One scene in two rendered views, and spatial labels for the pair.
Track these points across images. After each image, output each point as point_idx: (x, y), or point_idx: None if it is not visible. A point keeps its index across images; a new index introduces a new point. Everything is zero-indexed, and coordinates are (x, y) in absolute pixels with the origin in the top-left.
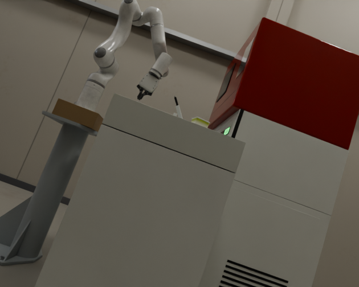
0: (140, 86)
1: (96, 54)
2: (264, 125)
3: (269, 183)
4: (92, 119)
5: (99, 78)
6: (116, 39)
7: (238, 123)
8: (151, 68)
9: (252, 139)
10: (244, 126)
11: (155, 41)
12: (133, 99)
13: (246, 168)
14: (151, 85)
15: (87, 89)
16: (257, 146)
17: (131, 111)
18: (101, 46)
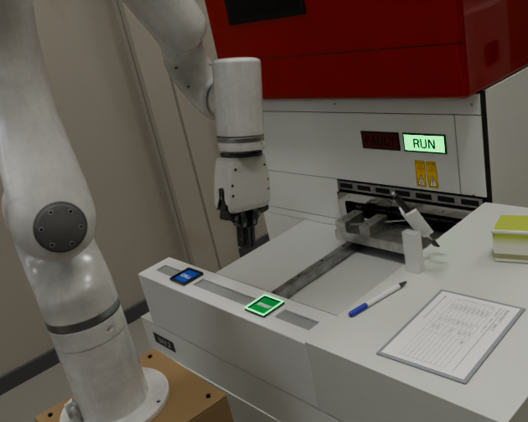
0: (236, 213)
1: (53, 247)
2: (515, 91)
3: None
4: (223, 421)
5: (105, 295)
6: (43, 120)
7: (486, 130)
8: (235, 138)
9: (509, 140)
10: (494, 126)
11: (184, 36)
12: None
13: (516, 202)
14: (262, 186)
15: (102, 358)
16: (517, 145)
17: None
18: (39, 200)
